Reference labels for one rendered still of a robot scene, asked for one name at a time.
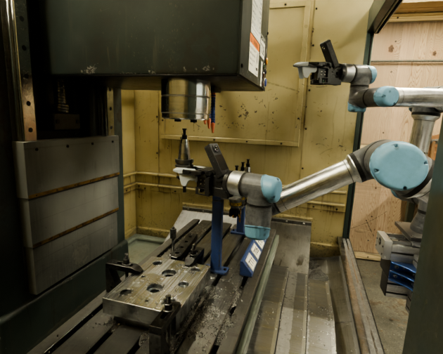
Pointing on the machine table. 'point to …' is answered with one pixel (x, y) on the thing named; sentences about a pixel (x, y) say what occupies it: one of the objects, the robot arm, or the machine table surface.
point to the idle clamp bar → (184, 247)
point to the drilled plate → (150, 310)
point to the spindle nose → (185, 99)
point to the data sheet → (257, 19)
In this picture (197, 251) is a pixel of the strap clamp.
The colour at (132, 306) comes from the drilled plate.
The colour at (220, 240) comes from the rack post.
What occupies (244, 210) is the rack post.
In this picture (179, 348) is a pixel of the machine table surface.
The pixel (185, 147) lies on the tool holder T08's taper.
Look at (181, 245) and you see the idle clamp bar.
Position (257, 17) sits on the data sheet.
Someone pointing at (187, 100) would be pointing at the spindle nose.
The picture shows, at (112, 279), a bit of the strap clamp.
